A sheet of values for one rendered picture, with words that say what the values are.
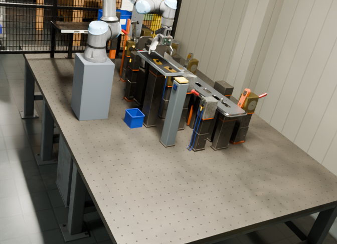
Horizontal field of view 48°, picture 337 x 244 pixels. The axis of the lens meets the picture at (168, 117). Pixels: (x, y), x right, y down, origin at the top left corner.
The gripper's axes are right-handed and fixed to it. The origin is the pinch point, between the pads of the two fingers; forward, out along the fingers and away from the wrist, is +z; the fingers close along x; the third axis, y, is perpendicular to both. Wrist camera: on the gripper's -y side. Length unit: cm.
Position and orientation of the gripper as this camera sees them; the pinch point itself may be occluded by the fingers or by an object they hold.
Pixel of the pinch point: (159, 54)
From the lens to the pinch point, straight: 242.5
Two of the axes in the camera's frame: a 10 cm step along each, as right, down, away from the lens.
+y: 3.6, 5.0, -7.9
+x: 9.1, -0.2, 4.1
